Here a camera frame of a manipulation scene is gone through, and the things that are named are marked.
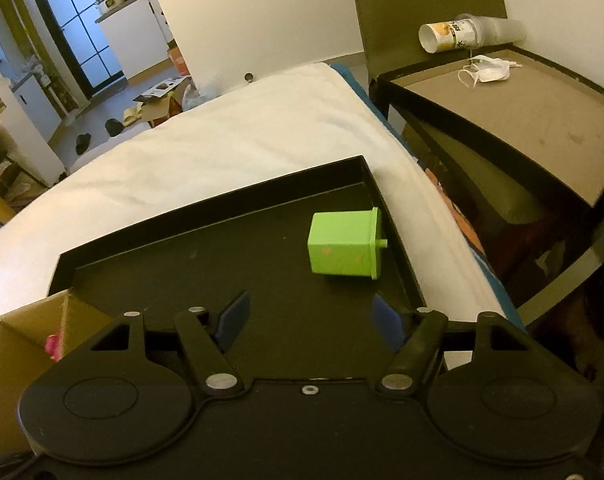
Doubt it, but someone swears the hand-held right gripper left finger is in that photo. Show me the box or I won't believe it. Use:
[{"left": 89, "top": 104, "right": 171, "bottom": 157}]
[{"left": 89, "top": 290, "right": 253, "bottom": 401}]

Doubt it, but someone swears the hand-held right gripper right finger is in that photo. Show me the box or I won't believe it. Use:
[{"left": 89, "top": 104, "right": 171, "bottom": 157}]
[{"left": 372, "top": 292, "right": 528, "bottom": 398}]

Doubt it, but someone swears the black shallow tray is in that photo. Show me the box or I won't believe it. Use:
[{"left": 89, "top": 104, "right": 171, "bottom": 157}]
[{"left": 48, "top": 156, "right": 427, "bottom": 381}]

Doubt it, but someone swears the green cube toy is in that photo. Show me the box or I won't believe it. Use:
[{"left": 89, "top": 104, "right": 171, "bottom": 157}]
[{"left": 307, "top": 206, "right": 389, "bottom": 281}]

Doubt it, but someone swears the magenta-haired figurine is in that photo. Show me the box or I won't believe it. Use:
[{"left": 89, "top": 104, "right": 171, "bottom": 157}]
[{"left": 44, "top": 332, "right": 65, "bottom": 362}]

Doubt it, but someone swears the cardboard box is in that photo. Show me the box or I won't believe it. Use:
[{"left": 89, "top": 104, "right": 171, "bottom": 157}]
[{"left": 0, "top": 292, "right": 122, "bottom": 456}]

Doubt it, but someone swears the open brown shipping box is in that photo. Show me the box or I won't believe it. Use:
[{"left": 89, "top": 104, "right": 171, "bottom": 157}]
[{"left": 134, "top": 75, "right": 193, "bottom": 128}]

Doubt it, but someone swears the dark side table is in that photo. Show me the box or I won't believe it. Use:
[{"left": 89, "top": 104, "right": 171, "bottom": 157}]
[{"left": 369, "top": 45, "right": 604, "bottom": 211}]

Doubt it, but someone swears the orange carton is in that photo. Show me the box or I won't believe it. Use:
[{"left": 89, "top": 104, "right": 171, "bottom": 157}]
[{"left": 167, "top": 47, "right": 190, "bottom": 79}]

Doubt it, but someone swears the white face mask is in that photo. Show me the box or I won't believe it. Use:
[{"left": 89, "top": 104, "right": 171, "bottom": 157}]
[{"left": 457, "top": 55, "right": 525, "bottom": 88}]

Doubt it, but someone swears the white side cabinet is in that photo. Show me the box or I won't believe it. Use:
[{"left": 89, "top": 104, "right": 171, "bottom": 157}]
[{"left": 2, "top": 74, "right": 66, "bottom": 186}]

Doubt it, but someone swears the white kitchen cabinet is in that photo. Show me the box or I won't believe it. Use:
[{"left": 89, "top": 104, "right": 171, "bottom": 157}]
[{"left": 96, "top": 0, "right": 175, "bottom": 83}]

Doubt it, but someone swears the stack of paper cups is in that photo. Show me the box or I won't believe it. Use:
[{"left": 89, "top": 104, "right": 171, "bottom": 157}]
[{"left": 418, "top": 14, "right": 528, "bottom": 54}]

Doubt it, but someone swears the black-framed glass door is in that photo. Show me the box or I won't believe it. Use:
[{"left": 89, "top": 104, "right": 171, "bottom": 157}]
[{"left": 24, "top": 0, "right": 125, "bottom": 99}]

